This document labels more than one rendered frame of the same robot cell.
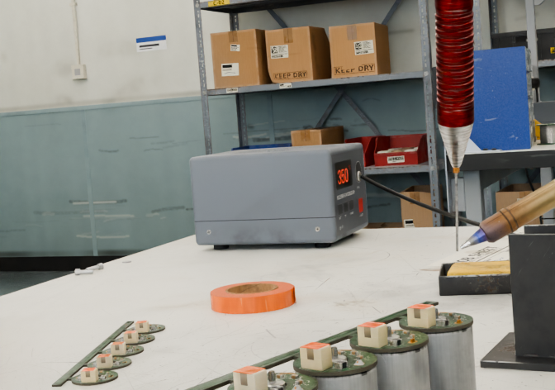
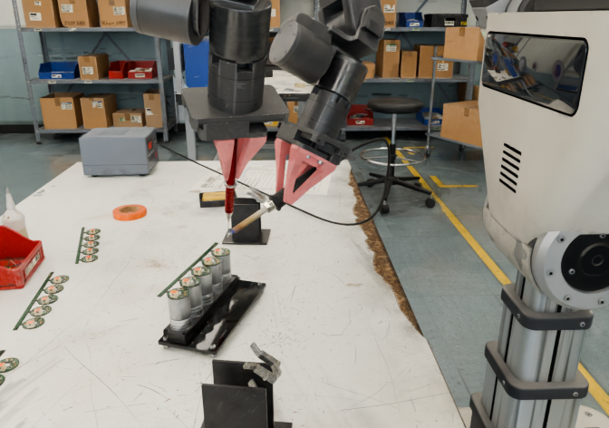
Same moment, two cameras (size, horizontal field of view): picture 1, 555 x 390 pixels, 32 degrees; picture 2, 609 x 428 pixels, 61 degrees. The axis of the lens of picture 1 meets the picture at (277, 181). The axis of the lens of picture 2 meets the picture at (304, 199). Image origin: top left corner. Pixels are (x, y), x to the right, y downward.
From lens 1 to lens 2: 37 cm
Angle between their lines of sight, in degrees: 29
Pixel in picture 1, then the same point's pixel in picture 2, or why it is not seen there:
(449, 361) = (225, 262)
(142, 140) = not seen: outside the picture
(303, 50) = (82, 9)
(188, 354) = (119, 244)
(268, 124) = (62, 49)
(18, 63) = not seen: outside the picture
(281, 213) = (124, 162)
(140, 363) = (102, 249)
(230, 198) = (100, 156)
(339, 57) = (104, 14)
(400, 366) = (216, 268)
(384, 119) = (131, 51)
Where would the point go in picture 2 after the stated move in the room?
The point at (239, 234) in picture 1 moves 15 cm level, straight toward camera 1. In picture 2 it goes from (104, 170) to (115, 189)
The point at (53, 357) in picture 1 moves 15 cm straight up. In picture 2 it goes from (63, 248) to (48, 159)
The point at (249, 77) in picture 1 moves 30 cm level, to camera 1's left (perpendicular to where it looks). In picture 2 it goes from (48, 22) to (8, 22)
